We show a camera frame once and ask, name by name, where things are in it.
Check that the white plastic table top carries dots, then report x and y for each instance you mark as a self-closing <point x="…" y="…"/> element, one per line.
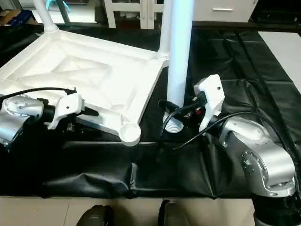
<point x="84" y="75"/>

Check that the white plastic table leg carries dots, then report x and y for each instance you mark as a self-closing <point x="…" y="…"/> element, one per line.
<point x="164" y="28"/>
<point x="179" y="56"/>
<point x="46" y="14"/>

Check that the black mat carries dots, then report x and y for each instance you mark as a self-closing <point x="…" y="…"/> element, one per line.
<point x="211" y="165"/>

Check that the white glass door cabinet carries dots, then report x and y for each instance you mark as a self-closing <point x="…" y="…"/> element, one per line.
<point x="136" y="13"/>

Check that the grey left robot foot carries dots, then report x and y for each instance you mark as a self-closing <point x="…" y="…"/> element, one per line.
<point x="96" y="217"/>

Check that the grey robot foot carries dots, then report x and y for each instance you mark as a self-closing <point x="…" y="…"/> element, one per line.
<point x="174" y="214"/>
<point x="96" y="217"/>

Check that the white drawer unit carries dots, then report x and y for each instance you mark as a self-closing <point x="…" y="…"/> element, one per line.
<point x="223" y="9"/>

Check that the grey right robot foot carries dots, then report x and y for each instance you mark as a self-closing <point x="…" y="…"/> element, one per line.
<point x="174" y="214"/>

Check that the light blue plastic hanger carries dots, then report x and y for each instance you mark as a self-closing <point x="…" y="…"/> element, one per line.
<point x="61" y="4"/>

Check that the blue box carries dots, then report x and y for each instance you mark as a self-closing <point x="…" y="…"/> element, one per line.
<point x="19" y="16"/>

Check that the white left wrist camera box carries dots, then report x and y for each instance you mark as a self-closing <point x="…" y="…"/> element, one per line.
<point x="68" y="108"/>

